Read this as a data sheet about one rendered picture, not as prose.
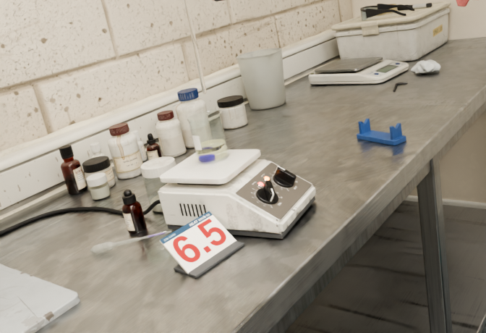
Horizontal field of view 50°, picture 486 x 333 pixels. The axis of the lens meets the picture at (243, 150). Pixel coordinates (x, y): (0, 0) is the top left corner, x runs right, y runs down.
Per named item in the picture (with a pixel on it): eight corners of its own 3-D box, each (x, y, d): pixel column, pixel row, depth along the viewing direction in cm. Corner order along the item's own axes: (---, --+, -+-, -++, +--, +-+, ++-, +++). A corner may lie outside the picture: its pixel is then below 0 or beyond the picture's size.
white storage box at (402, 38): (455, 40, 191) (453, -1, 187) (419, 62, 165) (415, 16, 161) (377, 46, 211) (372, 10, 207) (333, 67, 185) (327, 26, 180)
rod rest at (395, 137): (407, 140, 98) (405, 122, 97) (395, 146, 96) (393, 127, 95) (367, 134, 106) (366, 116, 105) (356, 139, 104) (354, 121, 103)
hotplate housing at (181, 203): (318, 200, 80) (311, 151, 77) (283, 242, 69) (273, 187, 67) (199, 195, 91) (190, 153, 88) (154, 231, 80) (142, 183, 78)
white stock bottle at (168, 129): (191, 150, 119) (181, 108, 116) (176, 158, 115) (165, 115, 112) (173, 149, 122) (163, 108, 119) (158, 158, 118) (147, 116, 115)
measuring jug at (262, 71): (234, 105, 156) (225, 56, 152) (273, 95, 160) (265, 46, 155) (257, 114, 139) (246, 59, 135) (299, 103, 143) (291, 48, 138)
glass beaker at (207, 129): (223, 166, 77) (212, 114, 75) (191, 168, 79) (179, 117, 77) (236, 152, 82) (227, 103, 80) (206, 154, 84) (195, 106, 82)
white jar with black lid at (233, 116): (252, 121, 134) (247, 94, 132) (240, 129, 128) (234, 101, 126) (230, 121, 137) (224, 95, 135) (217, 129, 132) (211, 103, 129)
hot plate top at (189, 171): (263, 153, 81) (262, 148, 80) (225, 184, 71) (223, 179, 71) (200, 154, 87) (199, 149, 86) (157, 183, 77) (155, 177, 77)
